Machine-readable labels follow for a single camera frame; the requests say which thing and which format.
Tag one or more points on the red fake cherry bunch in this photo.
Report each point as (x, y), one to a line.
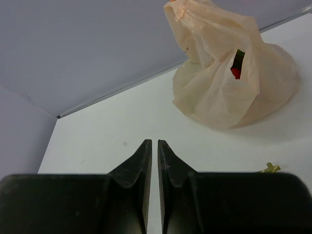
(237, 64)

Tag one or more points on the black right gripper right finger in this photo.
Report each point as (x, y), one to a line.
(229, 203)

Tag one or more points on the woven bamboo mat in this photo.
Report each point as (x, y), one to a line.
(270, 168)

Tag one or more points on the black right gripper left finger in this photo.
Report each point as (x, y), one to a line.
(114, 203)

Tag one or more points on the translucent peach plastic bag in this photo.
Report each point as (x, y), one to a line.
(204, 87)

